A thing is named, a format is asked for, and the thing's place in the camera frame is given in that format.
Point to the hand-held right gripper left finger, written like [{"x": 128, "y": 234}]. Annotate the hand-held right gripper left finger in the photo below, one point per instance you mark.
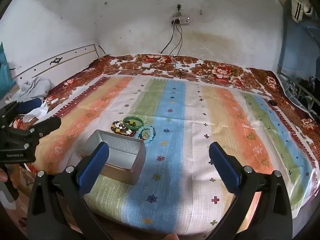
[{"x": 95, "y": 162}]

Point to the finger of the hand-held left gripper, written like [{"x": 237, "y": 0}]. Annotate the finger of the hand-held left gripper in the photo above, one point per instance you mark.
[
  {"x": 27, "y": 106},
  {"x": 50, "y": 125}
]

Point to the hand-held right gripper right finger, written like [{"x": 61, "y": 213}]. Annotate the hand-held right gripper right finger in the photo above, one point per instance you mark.
[{"x": 225, "y": 165}]

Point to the silver metal tin box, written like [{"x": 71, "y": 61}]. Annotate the silver metal tin box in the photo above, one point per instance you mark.
[{"x": 122, "y": 175}]

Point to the person's left hand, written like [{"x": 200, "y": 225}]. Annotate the person's left hand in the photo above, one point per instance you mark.
[{"x": 2, "y": 176}]

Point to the person's right hand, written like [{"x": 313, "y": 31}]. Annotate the person's right hand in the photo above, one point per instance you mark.
[{"x": 171, "y": 237}]

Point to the white crumpled tissue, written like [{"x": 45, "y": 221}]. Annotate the white crumpled tissue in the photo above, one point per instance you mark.
[{"x": 40, "y": 111}]

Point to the grey crumpled cloth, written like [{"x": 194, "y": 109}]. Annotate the grey crumpled cloth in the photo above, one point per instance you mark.
[{"x": 35, "y": 86}]

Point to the teal pillow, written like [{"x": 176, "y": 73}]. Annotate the teal pillow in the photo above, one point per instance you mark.
[{"x": 5, "y": 72}]

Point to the green jade bangle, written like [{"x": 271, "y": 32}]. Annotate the green jade bangle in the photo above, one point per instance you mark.
[{"x": 140, "y": 127}]

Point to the white bed headboard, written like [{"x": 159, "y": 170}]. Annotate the white bed headboard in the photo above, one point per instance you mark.
[{"x": 62, "y": 55}]

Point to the striped colourful mat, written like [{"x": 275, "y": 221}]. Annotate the striped colourful mat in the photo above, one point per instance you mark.
[{"x": 175, "y": 105}]

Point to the small black item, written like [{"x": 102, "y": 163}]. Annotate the small black item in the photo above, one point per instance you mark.
[{"x": 272, "y": 103}]

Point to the red floral blanket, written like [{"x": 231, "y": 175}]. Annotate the red floral blanket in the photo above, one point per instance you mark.
[{"x": 220, "y": 71}]

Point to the blue hanging cloth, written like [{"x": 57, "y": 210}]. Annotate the blue hanging cloth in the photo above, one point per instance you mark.
[{"x": 297, "y": 45}]

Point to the white power strip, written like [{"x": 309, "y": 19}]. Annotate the white power strip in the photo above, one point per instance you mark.
[{"x": 180, "y": 21}]

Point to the beige hanging garment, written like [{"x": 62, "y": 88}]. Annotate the beige hanging garment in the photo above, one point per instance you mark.
[{"x": 298, "y": 5}]

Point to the wall socket with plug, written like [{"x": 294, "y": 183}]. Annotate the wall socket with plug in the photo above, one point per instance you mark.
[{"x": 179, "y": 7}]

